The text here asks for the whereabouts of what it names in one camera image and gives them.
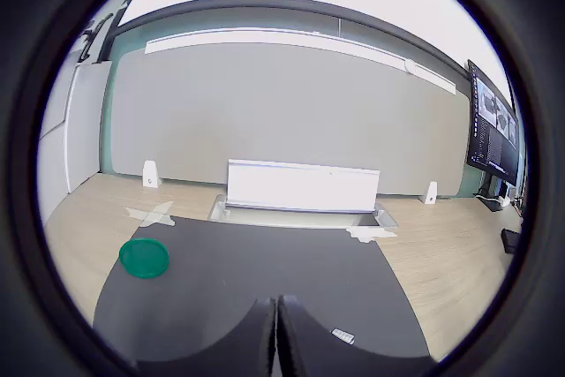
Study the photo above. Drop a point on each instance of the white partition foot bracket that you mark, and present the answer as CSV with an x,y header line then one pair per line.
x,y
151,174
430,193

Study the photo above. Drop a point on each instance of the white masking tape patch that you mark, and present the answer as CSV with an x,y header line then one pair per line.
x,y
150,216
366,233

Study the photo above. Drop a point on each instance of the white partition top rail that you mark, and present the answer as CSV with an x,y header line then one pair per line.
x,y
265,37

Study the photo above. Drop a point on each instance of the small round white disc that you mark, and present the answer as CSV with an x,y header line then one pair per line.
x,y
410,66

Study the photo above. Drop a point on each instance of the small black box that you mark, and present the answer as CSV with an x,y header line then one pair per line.
x,y
510,241

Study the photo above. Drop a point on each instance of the round green lid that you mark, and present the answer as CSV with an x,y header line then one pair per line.
x,y
143,258

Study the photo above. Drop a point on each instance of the dark grey mat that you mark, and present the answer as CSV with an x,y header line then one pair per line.
x,y
265,258

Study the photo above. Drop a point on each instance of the black computer monitor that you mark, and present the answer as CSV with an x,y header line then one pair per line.
x,y
490,138

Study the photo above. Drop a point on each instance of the small white plastic terminal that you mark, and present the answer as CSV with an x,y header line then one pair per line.
x,y
343,336

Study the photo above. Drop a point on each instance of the white side partition panel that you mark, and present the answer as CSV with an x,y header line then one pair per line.
x,y
84,130

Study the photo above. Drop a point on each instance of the black monitor stand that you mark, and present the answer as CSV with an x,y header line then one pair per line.
x,y
492,193

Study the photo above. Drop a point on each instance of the grey partition panel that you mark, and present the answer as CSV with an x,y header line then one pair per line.
x,y
287,121

